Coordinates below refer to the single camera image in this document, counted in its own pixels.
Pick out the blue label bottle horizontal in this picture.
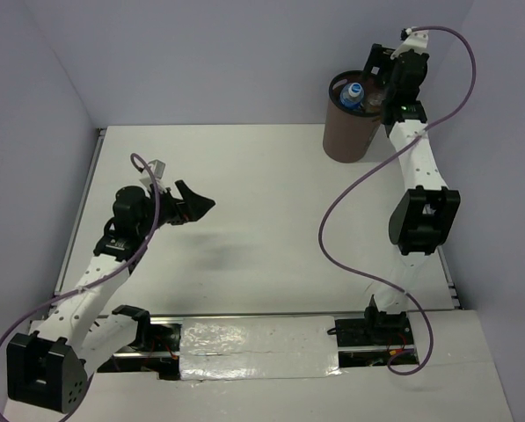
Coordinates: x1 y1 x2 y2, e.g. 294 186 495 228
339 83 365 110

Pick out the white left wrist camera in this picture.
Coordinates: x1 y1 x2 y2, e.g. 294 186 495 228
139 160 166 191

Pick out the red cap small bottle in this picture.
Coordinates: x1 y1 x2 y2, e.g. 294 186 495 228
365 91 384 113

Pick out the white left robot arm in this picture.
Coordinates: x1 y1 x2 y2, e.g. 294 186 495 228
6 180 215 414

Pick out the brown waste bin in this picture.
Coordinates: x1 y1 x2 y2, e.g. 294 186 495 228
323 70 381 164

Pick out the silver foil sheet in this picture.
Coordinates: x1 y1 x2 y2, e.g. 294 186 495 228
179 316 340 381

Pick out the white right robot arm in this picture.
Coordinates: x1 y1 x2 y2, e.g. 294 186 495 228
361 44 461 345

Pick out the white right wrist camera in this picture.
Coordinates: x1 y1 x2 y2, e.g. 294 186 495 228
390 27 429 60

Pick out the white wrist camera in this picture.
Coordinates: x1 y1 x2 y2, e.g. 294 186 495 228
139 160 166 191
390 27 429 60

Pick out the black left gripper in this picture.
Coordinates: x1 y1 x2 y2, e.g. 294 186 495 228
136 179 214 237

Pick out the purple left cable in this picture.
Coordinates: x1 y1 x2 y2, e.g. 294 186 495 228
0 152 162 421

